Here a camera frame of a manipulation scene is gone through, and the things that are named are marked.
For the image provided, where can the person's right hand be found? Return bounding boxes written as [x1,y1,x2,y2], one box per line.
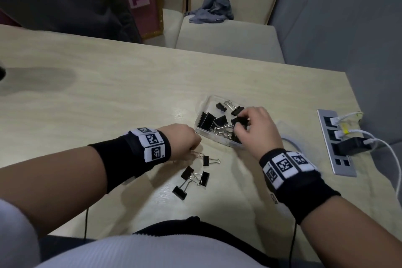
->
[234,107,284,160]

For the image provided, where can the person's left hand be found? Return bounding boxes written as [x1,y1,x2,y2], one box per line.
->
[166,124,202,161]

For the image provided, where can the black binder clip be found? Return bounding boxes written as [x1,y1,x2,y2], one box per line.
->
[196,171,210,187]
[172,179,193,201]
[231,115,250,129]
[180,166,202,181]
[199,153,221,166]

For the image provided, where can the person's left forearm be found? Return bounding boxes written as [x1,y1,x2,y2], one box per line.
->
[0,144,109,240]

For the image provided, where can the person's right forearm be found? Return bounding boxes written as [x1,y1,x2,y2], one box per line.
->
[298,196,402,268]

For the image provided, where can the pile of black binder clips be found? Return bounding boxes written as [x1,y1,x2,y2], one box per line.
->
[197,100,245,144]

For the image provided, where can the clear plastic box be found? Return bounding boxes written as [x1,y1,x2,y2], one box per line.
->
[193,95,253,149]

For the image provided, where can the clear plastic lid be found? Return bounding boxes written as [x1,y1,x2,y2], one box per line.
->
[276,120,303,153]

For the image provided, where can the black left wristband with markers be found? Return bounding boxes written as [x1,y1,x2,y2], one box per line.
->
[88,127,172,194]

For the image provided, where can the black wristband with markers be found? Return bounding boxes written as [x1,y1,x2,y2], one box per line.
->
[88,127,172,194]
[259,148,341,226]

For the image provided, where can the black right wristband with markers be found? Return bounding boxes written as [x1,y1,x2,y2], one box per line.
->
[259,148,341,226]

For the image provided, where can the person's black trousers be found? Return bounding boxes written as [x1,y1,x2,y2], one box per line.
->
[39,216,325,268]

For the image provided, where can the large beige seat cushion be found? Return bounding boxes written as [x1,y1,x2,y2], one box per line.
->
[175,15,286,64]

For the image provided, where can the white plug with yellow tag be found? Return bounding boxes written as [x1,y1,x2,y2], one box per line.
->
[334,123,402,152]

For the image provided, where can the silver power socket panel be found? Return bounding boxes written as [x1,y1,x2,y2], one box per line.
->
[317,109,357,178]

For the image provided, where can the black charger adapter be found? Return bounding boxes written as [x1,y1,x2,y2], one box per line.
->
[337,137,373,156]

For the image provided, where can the grey crumpled cloth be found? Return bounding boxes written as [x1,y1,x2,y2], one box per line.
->
[185,0,235,24]

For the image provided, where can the person's white shirt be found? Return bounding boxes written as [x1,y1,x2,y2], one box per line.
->
[0,198,267,268]

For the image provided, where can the white plug with cable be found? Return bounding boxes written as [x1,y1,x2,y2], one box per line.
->
[331,112,364,124]

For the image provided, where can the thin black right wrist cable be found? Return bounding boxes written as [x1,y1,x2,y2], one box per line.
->
[288,223,298,268]

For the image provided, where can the white charger cable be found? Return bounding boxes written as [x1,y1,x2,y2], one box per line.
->
[364,138,402,207]

